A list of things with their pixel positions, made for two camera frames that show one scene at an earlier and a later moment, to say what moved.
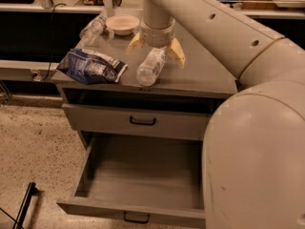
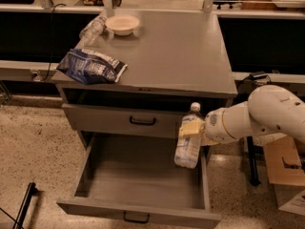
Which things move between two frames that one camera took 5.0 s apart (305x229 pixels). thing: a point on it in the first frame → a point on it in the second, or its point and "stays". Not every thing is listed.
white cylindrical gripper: (156, 35) → (213, 124)
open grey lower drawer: (143, 179) stays
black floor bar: (20, 219) stays
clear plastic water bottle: (148, 72) → (188, 151)
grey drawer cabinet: (178, 106) stays
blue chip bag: (90, 67) stays
